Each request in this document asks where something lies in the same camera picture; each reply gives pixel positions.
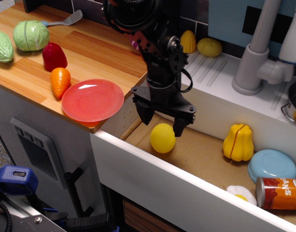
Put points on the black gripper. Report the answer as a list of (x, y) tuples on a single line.
[(166, 100)]

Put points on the yellow toy lemon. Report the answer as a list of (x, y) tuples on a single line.
[(162, 138)]

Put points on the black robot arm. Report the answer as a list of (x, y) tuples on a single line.
[(152, 24)]

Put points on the red plastic plate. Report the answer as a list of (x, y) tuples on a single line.
[(92, 100)]

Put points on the purple striped toy onion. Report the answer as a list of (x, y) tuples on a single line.
[(135, 44)]

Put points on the yellow toy squash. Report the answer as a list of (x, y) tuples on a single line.
[(238, 144)]

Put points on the yellow toy corn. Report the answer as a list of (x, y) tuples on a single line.
[(188, 41)]

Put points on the yellow toy potato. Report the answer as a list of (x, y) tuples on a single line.
[(209, 47)]

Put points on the grey toy faucet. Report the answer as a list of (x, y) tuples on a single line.
[(255, 66)]

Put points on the toy fried egg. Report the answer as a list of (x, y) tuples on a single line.
[(242, 193)]

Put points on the orange toy carrot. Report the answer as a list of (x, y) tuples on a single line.
[(60, 81)]

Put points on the light blue toy bowl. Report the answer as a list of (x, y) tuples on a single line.
[(270, 163)]

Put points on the red toy pepper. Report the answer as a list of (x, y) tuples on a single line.
[(53, 57)]

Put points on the grey oven control panel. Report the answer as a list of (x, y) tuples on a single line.
[(41, 151)]

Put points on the orange toy beans can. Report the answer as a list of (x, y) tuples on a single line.
[(276, 193)]

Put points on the grey toy spatula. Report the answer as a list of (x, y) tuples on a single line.
[(70, 20)]

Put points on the silver toy pot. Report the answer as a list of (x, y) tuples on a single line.
[(289, 109)]

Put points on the white bottle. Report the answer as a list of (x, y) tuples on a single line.
[(288, 48)]

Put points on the green toy cabbage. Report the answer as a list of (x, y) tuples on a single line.
[(30, 35)]

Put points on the blue clamp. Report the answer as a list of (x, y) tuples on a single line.
[(16, 180)]

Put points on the green toy bitter gourd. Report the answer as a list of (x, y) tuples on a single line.
[(6, 48)]

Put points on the black oven door handle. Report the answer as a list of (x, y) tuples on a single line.
[(70, 179)]

